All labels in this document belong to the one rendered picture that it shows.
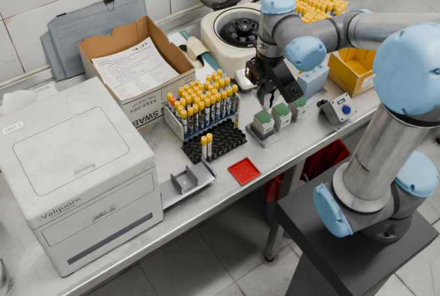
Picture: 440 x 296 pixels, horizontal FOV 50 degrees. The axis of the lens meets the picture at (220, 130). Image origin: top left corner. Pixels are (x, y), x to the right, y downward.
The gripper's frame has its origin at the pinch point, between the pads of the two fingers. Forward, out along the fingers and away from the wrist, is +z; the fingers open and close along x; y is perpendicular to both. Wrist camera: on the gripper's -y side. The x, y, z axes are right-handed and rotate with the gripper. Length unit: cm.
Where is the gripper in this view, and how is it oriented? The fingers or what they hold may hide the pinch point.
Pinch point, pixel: (268, 108)
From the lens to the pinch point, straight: 130.3
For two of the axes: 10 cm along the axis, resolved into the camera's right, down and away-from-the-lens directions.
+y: -6.1, -6.3, 4.8
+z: -0.2, 6.2, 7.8
